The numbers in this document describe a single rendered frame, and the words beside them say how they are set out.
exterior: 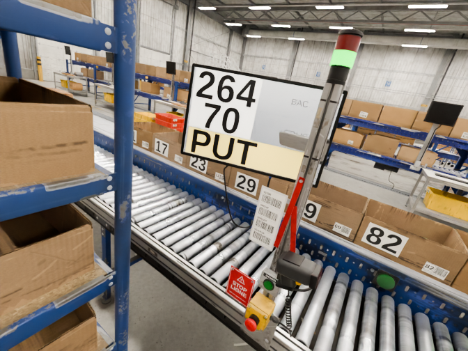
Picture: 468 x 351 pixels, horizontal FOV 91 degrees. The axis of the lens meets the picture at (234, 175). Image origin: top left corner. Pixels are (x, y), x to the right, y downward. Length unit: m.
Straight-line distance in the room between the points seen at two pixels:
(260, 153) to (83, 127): 0.52
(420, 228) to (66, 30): 1.60
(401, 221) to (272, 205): 1.02
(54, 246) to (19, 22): 0.30
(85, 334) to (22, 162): 0.37
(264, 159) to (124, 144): 0.49
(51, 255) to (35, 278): 0.04
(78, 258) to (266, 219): 0.48
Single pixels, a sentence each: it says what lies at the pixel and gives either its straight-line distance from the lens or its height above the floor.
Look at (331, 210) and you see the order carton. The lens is 1.30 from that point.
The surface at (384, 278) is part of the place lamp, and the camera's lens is 1.33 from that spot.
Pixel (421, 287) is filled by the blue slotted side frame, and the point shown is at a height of 0.86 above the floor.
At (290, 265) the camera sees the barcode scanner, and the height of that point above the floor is 1.08.
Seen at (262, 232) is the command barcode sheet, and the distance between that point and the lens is 0.75.
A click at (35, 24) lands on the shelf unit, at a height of 1.52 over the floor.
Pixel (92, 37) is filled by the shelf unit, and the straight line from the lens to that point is 0.36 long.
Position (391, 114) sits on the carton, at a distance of 5.73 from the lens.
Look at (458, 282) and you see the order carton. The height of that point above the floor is 0.92.
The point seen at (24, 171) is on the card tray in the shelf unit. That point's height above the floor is 1.36.
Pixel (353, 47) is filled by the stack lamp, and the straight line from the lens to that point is 0.63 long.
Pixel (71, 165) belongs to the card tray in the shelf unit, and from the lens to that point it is 0.40.
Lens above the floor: 1.50
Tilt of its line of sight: 20 degrees down
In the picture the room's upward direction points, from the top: 11 degrees clockwise
